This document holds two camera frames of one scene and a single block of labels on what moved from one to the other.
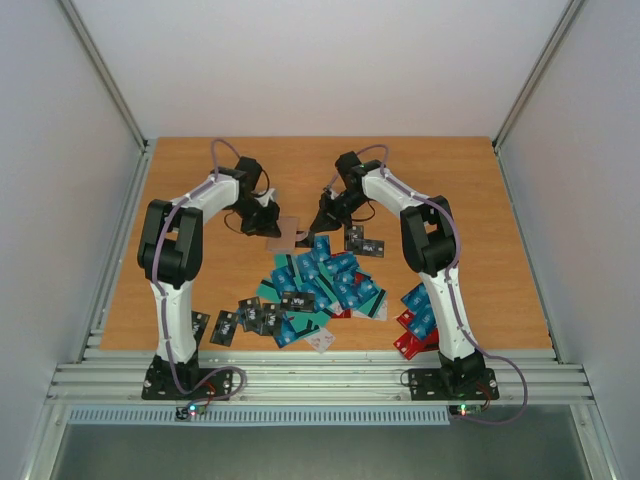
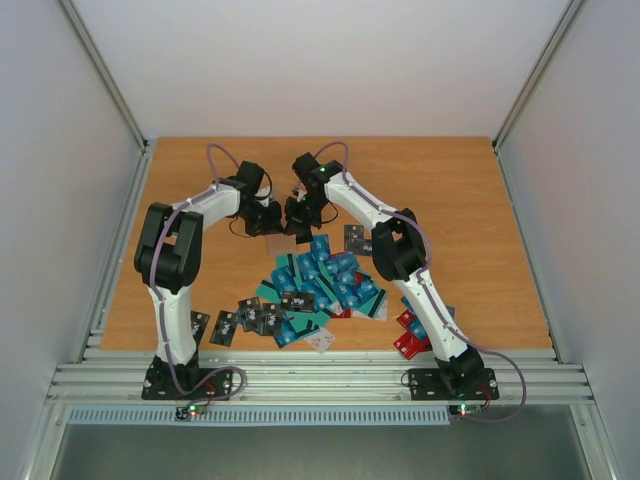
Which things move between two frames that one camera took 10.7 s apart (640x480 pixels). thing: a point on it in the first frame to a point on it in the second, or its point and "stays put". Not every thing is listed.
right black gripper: x=327 y=212 to x=300 y=221
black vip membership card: x=298 y=301 stays put
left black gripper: x=269 y=227 stays put
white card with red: x=321 y=340 stays put
